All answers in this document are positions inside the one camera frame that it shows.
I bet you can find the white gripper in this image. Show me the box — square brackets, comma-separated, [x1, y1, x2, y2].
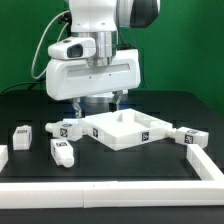
[46, 49, 140, 118]

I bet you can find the white square tabletop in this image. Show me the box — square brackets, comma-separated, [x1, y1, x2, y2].
[80, 109, 173, 151]

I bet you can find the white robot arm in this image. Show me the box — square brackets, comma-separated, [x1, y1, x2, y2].
[46, 0, 160, 118]

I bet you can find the white front fence bar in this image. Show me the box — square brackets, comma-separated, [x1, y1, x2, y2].
[0, 181, 224, 209]

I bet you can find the white fence bar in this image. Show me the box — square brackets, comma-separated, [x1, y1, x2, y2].
[0, 181, 224, 209]
[186, 144, 224, 181]

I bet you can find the white left fence piece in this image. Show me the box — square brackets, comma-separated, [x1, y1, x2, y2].
[0, 145, 8, 172]

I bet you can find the white right fence bar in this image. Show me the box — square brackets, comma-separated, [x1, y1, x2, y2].
[186, 144, 224, 181]

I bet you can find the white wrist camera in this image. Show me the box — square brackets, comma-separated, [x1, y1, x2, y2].
[48, 37, 96, 60]

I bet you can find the black cable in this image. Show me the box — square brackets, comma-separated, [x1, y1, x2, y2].
[0, 79, 48, 96]

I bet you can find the grey cable loop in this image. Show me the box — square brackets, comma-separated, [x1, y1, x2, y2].
[30, 9, 72, 81]

